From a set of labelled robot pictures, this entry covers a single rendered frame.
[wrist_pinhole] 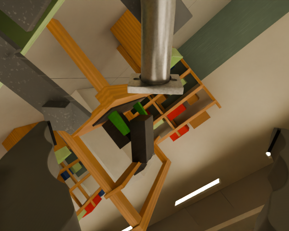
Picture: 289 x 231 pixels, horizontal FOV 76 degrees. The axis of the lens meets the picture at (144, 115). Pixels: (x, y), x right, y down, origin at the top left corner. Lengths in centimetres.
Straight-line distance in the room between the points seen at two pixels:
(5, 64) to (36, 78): 4
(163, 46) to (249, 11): 641
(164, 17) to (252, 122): 642
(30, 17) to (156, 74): 15
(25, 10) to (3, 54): 6
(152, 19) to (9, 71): 19
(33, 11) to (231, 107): 624
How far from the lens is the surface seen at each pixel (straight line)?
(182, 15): 23
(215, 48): 629
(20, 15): 26
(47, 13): 38
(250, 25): 649
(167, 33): 18
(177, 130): 591
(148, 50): 18
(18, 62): 28
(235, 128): 652
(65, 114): 25
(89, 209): 610
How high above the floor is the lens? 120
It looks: 2 degrees down
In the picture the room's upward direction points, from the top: 142 degrees clockwise
